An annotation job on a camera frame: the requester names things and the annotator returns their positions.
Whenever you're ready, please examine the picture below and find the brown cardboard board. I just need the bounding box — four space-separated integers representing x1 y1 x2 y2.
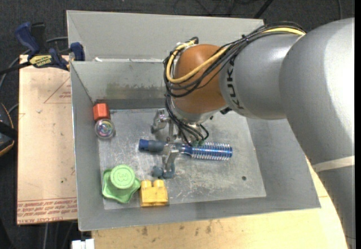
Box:
16 54 78 226

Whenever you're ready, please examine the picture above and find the grey metal bin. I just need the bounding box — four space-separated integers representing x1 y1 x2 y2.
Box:
66 10 322 232

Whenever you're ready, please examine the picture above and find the yellow toy brick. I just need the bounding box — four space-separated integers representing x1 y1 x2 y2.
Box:
139 179 169 207

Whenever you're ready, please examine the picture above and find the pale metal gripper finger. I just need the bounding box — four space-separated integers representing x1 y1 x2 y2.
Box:
150 108 171 134
161 142 180 180

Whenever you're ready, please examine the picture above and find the blue round hairbrush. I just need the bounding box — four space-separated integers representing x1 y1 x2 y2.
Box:
138 138 234 162

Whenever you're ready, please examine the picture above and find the green toy cup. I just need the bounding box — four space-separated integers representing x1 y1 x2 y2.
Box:
102 164 142 205

